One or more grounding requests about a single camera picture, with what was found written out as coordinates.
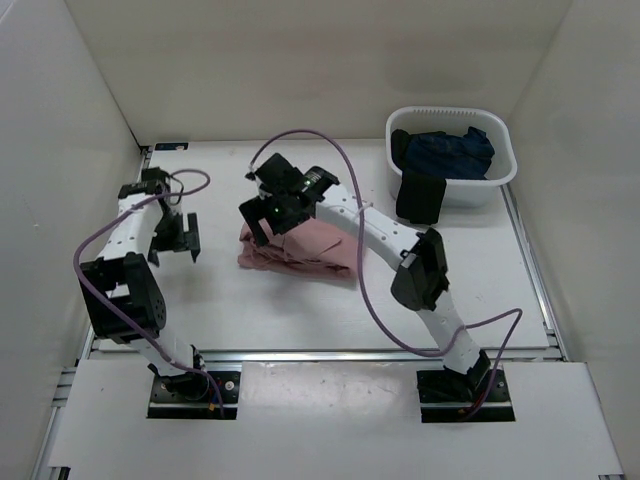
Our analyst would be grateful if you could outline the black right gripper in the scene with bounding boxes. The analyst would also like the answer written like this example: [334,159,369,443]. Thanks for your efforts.
[241,189,312,246]

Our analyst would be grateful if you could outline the pink trousers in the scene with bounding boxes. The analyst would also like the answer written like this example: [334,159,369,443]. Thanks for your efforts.
[237,219,358,288]

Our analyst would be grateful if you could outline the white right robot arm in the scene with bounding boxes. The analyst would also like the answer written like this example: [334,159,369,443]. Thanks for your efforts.
[240,168,490,400]

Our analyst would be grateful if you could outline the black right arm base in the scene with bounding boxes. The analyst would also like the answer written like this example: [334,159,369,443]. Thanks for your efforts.
[416,369,516,424]

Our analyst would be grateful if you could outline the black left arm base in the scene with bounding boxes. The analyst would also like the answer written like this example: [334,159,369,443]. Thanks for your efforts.
[147,370,241,420]

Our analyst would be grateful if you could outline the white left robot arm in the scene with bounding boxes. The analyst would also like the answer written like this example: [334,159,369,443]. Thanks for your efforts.
[73,194,210,400]

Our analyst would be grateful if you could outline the blue label sticker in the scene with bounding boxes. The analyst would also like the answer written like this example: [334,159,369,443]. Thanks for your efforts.
[154,142,189,151]

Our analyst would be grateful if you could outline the black garment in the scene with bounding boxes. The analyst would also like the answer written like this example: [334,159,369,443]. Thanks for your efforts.
[391,129,447,225]

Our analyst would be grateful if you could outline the white plastic basket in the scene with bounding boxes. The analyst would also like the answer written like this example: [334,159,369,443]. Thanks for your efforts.
[385,106,517,208]

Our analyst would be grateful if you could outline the blue denim garment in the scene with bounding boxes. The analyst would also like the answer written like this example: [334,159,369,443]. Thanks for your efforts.
[403,127,495,181]

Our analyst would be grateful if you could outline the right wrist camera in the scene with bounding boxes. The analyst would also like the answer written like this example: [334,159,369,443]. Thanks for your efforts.
[245,153,303,195]

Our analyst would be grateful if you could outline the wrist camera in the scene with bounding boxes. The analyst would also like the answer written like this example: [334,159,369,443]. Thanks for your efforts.
[245,153,303,195]
[118,167,171,200]

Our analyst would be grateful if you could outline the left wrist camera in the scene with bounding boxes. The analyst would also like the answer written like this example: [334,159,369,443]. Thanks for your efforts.
[118,167,171,200]

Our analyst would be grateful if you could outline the aluminium table edge rail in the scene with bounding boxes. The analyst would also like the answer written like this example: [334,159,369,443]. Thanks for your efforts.
[500,185,570,362]

